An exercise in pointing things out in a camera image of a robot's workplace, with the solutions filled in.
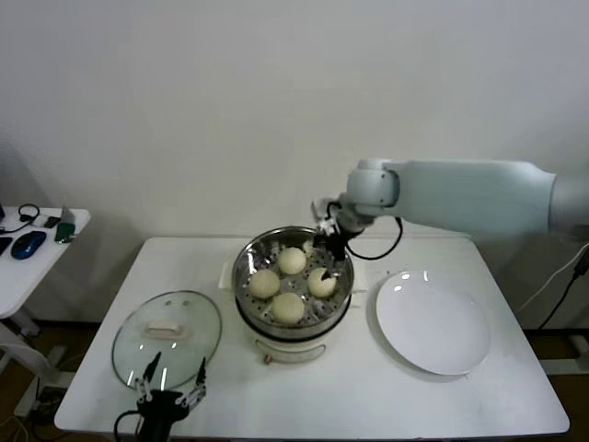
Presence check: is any black cable with plug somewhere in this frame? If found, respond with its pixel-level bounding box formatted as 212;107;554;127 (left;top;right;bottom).
537;260;589;331

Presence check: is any dark floor power strip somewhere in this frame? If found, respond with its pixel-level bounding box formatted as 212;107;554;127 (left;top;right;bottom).
28;385;68;418

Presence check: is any white table base frame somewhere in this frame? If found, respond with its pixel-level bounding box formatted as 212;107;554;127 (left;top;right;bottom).
538;331;589;375

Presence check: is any black headset cable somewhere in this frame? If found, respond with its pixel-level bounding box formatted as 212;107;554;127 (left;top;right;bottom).
0;204;40;234

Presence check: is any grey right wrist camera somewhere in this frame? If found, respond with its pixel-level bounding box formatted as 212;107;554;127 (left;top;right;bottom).
311;198;335;234

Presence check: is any white side table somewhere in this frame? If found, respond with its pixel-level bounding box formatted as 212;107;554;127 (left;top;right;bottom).
0;207;91;406

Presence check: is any white wall cable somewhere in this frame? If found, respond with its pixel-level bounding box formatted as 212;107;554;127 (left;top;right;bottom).
517;243;589;319

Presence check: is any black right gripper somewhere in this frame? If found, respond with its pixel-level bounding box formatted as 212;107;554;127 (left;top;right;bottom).
314;215;358;283

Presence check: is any white electric cooker pot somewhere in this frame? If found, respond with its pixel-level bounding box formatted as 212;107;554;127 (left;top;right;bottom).
218;262;369;367

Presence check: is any white round plate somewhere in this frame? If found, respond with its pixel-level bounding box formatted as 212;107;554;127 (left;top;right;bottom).
375;270;491;377

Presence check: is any blue computer mouse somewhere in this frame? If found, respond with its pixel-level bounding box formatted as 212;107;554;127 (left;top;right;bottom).
10;231;47;262

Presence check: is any round glass pot lid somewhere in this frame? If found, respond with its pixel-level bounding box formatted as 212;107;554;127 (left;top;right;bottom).
111;289;224;391

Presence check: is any white steamed baozi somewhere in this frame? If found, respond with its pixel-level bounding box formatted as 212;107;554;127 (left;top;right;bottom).
278;247;308;276
271;292;305;326
248;269;281;299
306;267;338;298

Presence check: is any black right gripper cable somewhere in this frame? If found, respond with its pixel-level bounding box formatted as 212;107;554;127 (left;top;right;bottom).
344;215;404;262

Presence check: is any stainless steel steamer basket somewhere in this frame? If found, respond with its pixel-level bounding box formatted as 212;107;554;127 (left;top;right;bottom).
218;225;369;340

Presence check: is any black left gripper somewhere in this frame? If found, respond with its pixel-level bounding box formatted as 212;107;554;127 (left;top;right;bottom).
133;351;208;442

